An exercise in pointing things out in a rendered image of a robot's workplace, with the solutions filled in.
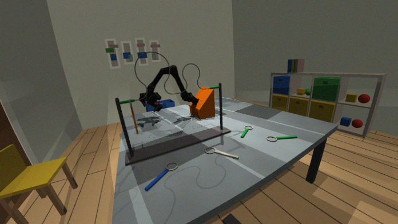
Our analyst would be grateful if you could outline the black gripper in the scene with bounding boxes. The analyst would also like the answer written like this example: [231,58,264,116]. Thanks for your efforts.
[139,94,163,112]

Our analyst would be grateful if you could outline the blue bar with tan ring at its end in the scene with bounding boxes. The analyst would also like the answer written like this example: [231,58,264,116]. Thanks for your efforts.
[145,162,178,191]

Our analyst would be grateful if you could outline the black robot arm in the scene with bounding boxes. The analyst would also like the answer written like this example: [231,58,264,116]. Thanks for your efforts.
[147,65,199,105]

